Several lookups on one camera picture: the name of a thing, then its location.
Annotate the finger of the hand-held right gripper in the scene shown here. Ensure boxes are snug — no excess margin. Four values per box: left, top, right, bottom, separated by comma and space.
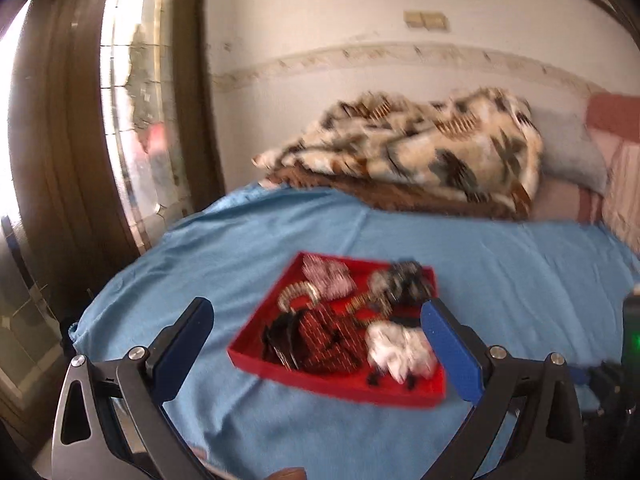
570, 362, 608, 396

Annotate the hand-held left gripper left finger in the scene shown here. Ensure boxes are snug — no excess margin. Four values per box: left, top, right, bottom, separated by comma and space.
50, 296, 216, 480

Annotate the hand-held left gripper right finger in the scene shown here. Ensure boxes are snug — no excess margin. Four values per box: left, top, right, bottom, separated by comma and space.
420, 297, 586, 480

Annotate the white patterned scrunchie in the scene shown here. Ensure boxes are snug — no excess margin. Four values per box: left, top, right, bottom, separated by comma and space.
365, 322, 439, 382

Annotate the leopard print hair tie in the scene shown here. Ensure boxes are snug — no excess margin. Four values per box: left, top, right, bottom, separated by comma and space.
347, 292, 382, 321

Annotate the red polka dot scrunchie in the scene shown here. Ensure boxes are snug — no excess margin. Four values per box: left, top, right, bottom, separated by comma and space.
295, 307, 369, 374

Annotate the large pearl bracelet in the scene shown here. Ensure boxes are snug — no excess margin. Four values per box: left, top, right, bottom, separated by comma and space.
277, 282, 322, 312

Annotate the red tray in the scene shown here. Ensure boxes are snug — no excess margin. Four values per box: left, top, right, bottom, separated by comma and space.
227, 251, 448, 407

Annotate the dark grey scrunchie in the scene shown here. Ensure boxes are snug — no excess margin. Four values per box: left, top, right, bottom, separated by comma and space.
385, 260, 436, 307

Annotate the blue bed sheet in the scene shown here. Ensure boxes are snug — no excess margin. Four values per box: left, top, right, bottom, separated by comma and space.
70, 182, 640, 480

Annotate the red and white scrunchie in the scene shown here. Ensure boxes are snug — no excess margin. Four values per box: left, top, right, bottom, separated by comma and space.
302, 255, 357, 302

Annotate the pink striped bed cover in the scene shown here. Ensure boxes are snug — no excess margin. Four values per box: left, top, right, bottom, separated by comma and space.
530, 90, 640, 256

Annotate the brown ruffled blanket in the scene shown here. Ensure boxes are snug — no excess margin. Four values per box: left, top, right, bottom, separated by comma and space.
265, 165, 533, 222

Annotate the grey white pillow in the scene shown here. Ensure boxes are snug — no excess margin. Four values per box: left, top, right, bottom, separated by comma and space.
530, 107, 609, 196

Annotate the leaf print fleece blanket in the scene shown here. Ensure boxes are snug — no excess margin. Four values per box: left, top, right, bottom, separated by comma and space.
252, 87, 546, 211

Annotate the frosted window glass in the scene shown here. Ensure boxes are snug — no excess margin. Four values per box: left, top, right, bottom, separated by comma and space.
100, 0, 197, 257

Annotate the wooden window frame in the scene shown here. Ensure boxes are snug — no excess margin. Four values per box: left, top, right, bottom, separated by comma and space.
0, 0, 227, 461

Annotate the beige light switch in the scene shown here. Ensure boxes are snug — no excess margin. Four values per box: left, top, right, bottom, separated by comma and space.
404, 10, 450, 31

